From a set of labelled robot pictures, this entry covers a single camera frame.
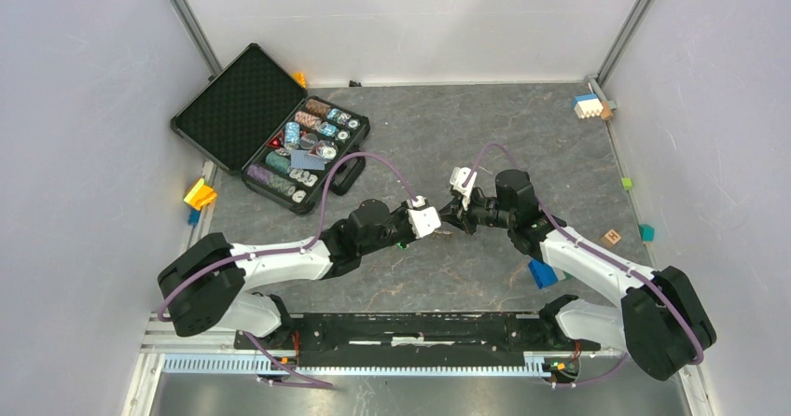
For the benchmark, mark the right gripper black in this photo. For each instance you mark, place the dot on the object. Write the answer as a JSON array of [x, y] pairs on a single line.
[[451, 214]]

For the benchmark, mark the keyring with bunch of keys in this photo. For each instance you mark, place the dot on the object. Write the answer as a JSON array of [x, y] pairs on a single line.
[[442, 233]]

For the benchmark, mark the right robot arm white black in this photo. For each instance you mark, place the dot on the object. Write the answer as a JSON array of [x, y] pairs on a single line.
[[654, 316]]

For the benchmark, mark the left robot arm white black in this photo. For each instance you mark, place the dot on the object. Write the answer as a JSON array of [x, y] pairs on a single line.
[[212, 283]]

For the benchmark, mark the blue card in case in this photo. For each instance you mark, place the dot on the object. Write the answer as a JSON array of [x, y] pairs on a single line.
[[302, 159]]

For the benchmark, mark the wooden letter cube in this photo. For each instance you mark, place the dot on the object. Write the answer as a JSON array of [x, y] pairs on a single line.
[[611, 238]]

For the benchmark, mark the white blue toy brick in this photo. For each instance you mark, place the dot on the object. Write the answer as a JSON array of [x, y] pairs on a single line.
[[588, 106]]

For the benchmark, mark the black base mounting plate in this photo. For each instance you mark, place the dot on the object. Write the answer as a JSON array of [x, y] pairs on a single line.
[[427, 339]]

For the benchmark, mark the teal cube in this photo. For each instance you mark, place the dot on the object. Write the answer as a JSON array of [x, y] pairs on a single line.
[[647, 233]]

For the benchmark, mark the orange block behind case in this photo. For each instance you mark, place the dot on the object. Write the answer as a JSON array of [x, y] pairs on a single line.
[[300, 79]]

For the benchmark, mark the black poker chip case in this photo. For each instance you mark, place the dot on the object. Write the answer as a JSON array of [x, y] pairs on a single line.
[[250, 117]]

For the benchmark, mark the yellow orange toy block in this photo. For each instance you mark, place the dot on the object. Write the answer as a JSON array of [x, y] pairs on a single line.
[[199, 195]]

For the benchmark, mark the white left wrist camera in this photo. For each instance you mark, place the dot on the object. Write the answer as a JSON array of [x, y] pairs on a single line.
[[423, 218]]

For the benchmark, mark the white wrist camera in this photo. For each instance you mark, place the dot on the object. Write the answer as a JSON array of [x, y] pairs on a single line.
[[423, 218], [462, 182]]

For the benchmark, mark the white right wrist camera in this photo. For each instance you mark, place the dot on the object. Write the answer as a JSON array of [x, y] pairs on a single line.
[[462, 182]]

